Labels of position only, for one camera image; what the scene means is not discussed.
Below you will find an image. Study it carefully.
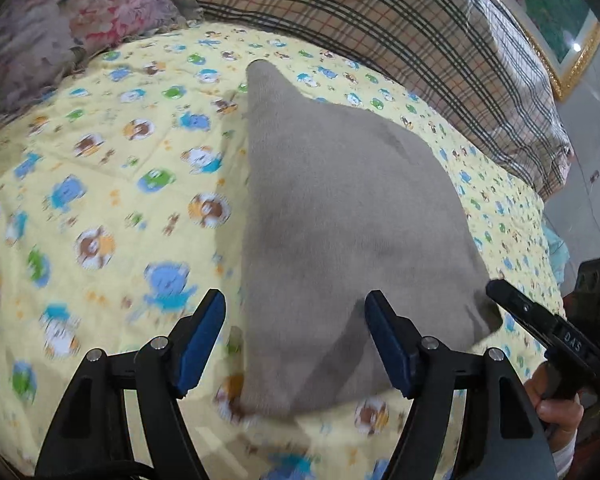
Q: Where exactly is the beige knit sweater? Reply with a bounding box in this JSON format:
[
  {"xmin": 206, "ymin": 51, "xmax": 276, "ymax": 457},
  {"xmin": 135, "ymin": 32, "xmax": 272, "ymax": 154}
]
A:
[{"xmin": 240, "ymin": 60, "xmax": 502, "ymax": 417}]

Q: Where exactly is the person's right hand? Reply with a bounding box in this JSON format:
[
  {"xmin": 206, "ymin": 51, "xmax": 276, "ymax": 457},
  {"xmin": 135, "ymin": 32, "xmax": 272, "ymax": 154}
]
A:
[{"xmin": 524, "ymin": 362, "xmax": 584, "ymax": 452}]

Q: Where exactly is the striped white pink sleeve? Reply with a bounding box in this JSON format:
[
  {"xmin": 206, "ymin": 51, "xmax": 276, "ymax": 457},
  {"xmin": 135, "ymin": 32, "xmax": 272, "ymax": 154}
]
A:
[{"xmin": 552, "ymin": 436, "xmax": 576, "ymax": 479}]

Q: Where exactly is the teal cloth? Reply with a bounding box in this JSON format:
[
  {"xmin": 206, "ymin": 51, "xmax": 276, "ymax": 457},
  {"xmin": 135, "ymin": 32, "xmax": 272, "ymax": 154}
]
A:
[{"xmin": 542, "ymin": 223, "xmax": 574, "ymax": 296}]

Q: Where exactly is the yellow cartoon bear bedsheet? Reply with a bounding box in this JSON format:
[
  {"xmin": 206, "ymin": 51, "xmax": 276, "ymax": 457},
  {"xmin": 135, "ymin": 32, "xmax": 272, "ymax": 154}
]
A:
[{"xmin": 0, "ymin": 24, "xmax": 562, "ymax": 479}]

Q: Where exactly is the gold framed landscape painting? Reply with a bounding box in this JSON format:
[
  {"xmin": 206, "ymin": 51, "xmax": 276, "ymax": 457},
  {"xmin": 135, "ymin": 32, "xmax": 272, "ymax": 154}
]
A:
[{"xmin": 501, "ymin": 0, "xmax": 600, "ymax": 101}]

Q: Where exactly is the plaid beige quilt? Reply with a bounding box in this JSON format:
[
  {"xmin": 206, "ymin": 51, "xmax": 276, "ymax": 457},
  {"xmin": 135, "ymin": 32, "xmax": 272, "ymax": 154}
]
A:
[{"xmin": 195, "ymin": 0, "xmax": 572, "ymax": 197}]

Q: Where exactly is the floral pink pillow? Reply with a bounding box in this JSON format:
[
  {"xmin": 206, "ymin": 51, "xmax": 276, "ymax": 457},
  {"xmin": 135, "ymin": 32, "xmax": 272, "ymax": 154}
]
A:
[{"xmin": 0, "ymin": 0, "xmax": 202, "ymax": 128}]

